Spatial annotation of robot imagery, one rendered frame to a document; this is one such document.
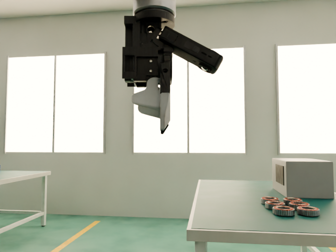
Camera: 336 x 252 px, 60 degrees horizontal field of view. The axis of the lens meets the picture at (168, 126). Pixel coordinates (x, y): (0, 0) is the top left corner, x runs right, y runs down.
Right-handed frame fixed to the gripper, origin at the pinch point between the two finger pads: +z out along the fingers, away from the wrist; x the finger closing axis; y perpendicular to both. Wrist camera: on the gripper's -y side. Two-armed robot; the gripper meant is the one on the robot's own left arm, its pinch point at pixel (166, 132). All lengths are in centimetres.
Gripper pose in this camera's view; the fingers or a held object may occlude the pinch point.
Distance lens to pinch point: 49.7
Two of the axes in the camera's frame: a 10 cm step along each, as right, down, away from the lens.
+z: 0.0, 10.0, -0.6
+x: 0.2, -0.6, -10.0
